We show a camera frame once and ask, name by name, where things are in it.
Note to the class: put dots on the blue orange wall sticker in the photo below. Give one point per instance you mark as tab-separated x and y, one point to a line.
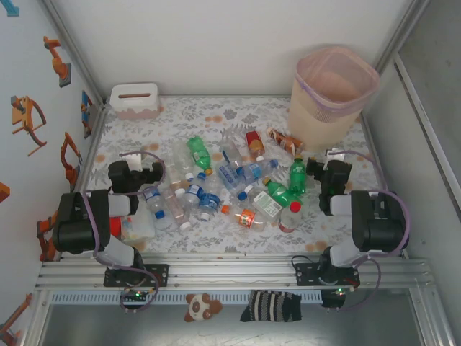
86	111

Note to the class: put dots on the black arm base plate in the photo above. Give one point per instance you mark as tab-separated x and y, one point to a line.
158	274
306	275

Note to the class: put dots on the white pink tissue box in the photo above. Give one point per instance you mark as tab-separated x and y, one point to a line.
133	106

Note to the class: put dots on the floral tablecloth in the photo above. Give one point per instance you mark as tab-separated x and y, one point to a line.
201	241

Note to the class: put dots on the red label tea bottle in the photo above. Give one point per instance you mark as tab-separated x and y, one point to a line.
254	138

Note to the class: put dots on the aluminium frame post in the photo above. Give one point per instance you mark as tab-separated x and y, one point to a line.
400	36
75	47

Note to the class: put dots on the green bottle small white label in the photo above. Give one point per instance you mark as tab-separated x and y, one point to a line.
197	149

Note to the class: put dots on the clear bottle pale label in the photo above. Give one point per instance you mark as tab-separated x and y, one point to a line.
178	155

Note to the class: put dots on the aluminium front rail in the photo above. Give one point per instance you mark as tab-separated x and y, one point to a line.
234	270

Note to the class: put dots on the blue label bottle blue cap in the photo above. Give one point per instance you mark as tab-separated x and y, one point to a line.
252	172
192	191
151	196

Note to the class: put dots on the red plush toy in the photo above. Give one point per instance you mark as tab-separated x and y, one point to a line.
116	225

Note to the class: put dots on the orange label bottle orange cap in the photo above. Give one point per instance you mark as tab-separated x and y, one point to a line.
246	218

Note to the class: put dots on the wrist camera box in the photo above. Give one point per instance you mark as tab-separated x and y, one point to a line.
335	154
132	160

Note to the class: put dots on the clear bottle red cap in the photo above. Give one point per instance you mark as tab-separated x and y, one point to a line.
290	220

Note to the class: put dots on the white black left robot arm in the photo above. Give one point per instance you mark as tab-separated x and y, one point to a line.
79	223

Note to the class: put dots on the black white striped sock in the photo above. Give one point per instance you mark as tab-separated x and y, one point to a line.
270	306

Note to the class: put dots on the clear bottle blue cap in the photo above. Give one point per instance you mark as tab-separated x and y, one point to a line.
242	195

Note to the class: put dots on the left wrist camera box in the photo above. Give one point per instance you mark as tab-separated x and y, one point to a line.
132	160

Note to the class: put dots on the beige bin with pink liner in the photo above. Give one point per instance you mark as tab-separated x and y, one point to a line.
317	122

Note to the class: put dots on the small circuit board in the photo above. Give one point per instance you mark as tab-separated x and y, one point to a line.
333	299
135	295

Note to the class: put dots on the green bottle yellow cap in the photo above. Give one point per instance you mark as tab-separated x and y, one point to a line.
284	194

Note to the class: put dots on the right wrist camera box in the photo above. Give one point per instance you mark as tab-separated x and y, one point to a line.
335	154

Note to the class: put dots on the crushed blue label bottle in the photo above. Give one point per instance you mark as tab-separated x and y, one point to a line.
227	174
209	202

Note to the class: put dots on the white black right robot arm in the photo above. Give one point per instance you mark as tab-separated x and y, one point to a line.
381	223

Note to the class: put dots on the pinkish clear bottle white cap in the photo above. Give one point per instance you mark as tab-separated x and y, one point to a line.
174	209

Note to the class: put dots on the clear bag of colourful pieces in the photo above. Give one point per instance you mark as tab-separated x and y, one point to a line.
138	225

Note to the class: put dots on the brown swirl label bottle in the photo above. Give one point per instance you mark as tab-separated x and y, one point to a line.
284	140

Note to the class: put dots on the brown white panda plush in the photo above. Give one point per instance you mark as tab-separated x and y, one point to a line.
198	306

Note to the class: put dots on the orange gripper wall sticker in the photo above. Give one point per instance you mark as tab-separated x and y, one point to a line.
21	119

